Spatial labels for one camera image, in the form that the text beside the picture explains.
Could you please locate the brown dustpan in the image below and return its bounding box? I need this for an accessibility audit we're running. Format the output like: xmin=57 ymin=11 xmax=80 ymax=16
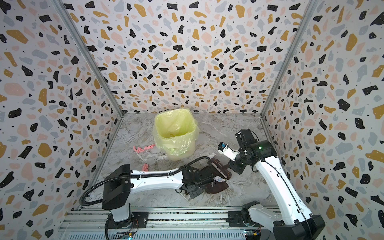
xmin=203 ymin=166 xmax=229 ymax=194

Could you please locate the brown cartoon face brush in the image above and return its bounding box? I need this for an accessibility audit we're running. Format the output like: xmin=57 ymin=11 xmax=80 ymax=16
xmin=211 ymin=159 xmax=232 ymax=180

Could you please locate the bin with yellow bag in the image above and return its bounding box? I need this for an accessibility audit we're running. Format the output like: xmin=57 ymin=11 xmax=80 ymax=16
xmin=153 ymin=108 xmax=200 ymax=161

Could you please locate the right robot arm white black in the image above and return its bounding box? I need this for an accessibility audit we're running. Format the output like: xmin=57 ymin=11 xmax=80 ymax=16
xmin=218 ymin=129 xmax=326 ymax=240

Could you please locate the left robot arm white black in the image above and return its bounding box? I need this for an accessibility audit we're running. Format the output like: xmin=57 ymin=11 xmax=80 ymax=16
xmin=102 ymin=165 xmax=214 ymax=223

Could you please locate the pink paper scrap middle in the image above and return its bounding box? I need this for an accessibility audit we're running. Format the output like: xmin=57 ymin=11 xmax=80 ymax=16
xmin=142 ymin=164 xmax=149 ymax=172

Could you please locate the pink paper scrap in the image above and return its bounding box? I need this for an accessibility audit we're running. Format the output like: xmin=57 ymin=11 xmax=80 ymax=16
xmin=142 ymin=164 xmax=149 ymax=172
xmin=133 ymin=146 xmax=146 ymax=154
xmin=144 ymin=144 xmax=156 ymax=151

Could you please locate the pink paper scrap upper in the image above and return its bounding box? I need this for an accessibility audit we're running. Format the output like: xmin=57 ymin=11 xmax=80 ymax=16
xmin=144 ymin=144 xmax=156 ymax=151

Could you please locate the pink paper scrap far left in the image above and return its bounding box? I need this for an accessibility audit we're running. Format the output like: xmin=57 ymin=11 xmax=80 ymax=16
xmin=133 ymin=146 xmax=146 ymax=154

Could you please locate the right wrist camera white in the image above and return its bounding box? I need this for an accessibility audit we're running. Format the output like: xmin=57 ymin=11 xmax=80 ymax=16
xmin=218 ymin=142 xmax=239 ymax=161

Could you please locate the black corrugated cable conduit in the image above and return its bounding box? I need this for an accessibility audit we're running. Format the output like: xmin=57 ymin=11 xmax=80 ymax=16
xmin=78 ymin=155 xmax=212 ymax=207

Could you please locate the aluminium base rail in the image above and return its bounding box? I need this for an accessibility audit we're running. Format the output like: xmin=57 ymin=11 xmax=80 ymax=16
xmin=58 ymin=206 xmax=289 ymax=240

